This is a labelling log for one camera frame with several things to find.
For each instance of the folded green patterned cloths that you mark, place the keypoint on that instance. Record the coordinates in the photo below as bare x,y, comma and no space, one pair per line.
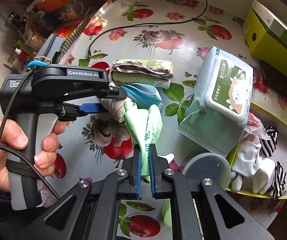
157,73

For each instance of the white green flat box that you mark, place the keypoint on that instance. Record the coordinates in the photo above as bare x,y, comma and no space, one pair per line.
271,22

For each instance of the green microfiber cloth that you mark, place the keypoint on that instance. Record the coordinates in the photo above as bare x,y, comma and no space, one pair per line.
144,126

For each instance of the cream striped towel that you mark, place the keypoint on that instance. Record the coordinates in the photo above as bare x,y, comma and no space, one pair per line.
115,107

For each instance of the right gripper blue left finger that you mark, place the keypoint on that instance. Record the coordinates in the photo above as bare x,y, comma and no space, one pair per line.
135,174

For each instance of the baby wipes pack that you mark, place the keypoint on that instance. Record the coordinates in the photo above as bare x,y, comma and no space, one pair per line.
218,109

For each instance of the yellow-green shoebox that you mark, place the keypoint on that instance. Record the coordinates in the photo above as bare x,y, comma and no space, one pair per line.
262,45

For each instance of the round plastic container lid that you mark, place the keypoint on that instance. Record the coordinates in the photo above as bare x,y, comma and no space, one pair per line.
209,165

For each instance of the clear plastic wrapper red print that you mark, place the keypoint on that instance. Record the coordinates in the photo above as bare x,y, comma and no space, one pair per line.
255,127

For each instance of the yellow-green box lid tray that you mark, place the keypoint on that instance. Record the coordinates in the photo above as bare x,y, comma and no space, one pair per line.
280,154

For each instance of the yellow printed carton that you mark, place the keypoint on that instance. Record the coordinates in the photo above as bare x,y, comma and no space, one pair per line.
71,39

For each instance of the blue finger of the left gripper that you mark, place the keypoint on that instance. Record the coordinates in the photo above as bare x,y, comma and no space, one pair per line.
112,92
71,111

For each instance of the grey white knit glove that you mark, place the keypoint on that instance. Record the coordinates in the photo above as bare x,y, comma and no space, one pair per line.
245,164

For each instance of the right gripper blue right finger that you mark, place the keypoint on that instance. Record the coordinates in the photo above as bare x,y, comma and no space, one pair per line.
157,165

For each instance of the folded light blue cloth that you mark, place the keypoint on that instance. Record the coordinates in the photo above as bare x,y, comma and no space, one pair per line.
143,95

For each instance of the black white striped sock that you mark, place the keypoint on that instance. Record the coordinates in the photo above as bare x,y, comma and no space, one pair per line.
278,183
268,146

